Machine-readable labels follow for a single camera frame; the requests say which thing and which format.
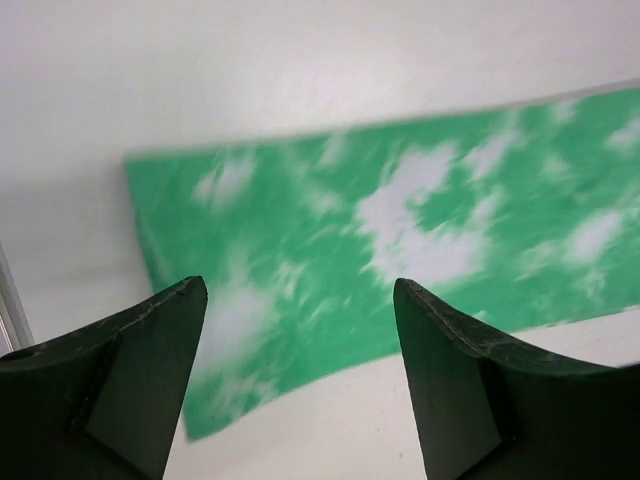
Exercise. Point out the aluminium rail frame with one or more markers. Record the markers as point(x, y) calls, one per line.
point(15, 330)

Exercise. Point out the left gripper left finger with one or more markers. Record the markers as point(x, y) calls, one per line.
point(103, 401)

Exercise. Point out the green white tie-dye trousers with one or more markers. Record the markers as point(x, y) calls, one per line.
point(521, 217)

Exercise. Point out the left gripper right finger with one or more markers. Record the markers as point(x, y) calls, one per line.
point(490, 406)

